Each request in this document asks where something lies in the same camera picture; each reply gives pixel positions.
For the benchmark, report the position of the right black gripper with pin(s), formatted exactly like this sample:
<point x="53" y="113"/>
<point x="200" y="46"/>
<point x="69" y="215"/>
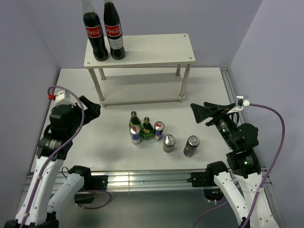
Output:
<point x="201" y="112"/>

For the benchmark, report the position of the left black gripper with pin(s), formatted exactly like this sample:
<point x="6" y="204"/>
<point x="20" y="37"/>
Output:
<point x="92" y="111"/>

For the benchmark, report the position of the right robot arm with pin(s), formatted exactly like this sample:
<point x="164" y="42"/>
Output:
<point x="241" y="179"/>

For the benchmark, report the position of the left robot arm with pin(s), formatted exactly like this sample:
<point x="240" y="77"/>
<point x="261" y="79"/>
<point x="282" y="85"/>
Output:
<point x="41" y="209"/>

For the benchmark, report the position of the dark gold-band beverage can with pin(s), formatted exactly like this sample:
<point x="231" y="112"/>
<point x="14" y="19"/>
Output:
<point x="169" y="142"/>

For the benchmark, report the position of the white two-tier shelf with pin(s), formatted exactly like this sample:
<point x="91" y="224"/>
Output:
<point x="156" y="68"/>

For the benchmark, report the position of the rear green glass bottle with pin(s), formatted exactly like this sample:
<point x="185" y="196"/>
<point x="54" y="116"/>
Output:
<point x="135" y="120"/>

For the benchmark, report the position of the green glass bottle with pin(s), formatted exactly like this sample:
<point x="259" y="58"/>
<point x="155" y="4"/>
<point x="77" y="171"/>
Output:
<point x="147" y="129"/>
<point x="135" y="120"/>

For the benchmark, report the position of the left Red Bull can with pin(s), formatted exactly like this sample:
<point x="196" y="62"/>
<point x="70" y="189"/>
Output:
<point x="135" y="134"/>

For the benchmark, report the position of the red bull can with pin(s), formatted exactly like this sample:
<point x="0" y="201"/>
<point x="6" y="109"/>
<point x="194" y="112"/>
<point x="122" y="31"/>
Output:
<point x="135" y="134"/>
<point x="158" y="130"/>

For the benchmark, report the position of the right Red Bull can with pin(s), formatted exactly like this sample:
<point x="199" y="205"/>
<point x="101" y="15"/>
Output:
<point x="158" y="130"/>

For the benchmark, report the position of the front green glass bottle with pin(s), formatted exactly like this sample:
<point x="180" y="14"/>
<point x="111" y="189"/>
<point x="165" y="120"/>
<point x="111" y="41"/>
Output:
<point x="147" y="129"/>

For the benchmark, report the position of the left Coca-Cola glass bottle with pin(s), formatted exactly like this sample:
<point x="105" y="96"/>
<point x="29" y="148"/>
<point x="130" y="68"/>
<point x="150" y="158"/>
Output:
<point x="94" y="31"/>

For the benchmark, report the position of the coca-cola glass bottle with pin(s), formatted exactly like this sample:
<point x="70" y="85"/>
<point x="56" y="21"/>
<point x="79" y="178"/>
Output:
<point x="94" y="31"/>
<point x="113" y="30"/>

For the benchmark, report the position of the right Coca-Cola glass bottle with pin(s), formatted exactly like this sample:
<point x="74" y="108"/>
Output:
<point x="113" y="30"/>

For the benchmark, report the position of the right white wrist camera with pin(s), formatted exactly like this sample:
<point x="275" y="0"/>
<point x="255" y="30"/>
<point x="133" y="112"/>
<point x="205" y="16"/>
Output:
<point x="242" y="103"/>

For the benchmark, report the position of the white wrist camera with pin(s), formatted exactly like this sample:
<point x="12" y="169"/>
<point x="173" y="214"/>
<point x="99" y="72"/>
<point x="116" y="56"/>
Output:
<point x="242" y="103"/>
<point x="61" y="98"/>

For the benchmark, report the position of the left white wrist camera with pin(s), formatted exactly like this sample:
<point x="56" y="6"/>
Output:
<point x="61" y="98"/>

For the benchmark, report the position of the aluminium frame rail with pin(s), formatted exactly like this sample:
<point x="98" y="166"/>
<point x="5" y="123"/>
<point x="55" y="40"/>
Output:
<point x="104" y="145"/>

